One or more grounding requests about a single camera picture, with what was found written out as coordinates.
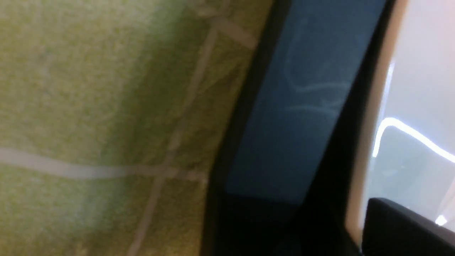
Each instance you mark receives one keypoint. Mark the white rectangular rice plate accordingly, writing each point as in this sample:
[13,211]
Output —
[406,145]

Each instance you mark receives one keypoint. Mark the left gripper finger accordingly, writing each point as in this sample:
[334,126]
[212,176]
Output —
[393,230]

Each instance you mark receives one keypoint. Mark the green checked tablecloth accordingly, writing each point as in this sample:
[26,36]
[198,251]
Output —
[112,112]

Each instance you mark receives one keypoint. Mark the black serving tray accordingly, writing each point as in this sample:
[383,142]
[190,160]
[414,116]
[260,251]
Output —
[309,58]

